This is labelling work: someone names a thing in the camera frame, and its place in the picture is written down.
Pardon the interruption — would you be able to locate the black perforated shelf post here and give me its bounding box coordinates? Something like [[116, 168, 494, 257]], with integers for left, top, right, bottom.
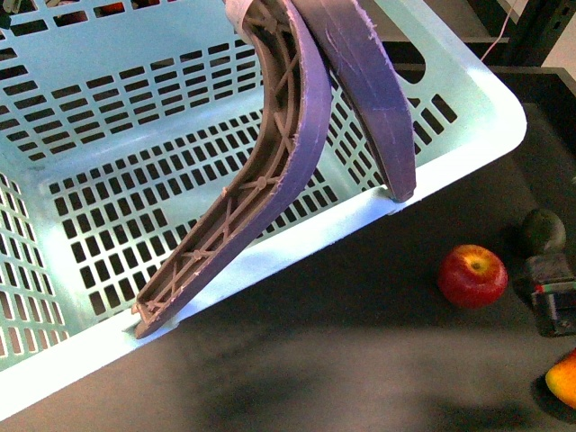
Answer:
[[501, 0, 575, 67]]

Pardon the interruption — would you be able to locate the red apple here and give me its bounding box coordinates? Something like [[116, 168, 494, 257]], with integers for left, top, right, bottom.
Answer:
[[436, 244, 509, 309]]

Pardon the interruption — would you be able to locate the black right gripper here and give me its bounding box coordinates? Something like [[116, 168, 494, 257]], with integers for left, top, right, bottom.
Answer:
[[514, 252, 575, 338]]

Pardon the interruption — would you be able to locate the orange yellow mango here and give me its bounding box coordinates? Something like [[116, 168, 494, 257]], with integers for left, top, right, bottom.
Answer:
[[544, 350, 576, 409]]

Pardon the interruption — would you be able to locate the green avocado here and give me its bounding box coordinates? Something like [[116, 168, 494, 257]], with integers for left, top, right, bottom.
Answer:
[[520, 208, 566, 257]]

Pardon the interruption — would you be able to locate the pink cable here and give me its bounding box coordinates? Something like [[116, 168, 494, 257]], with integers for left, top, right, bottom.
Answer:
[[480, 0, 518, 61]]

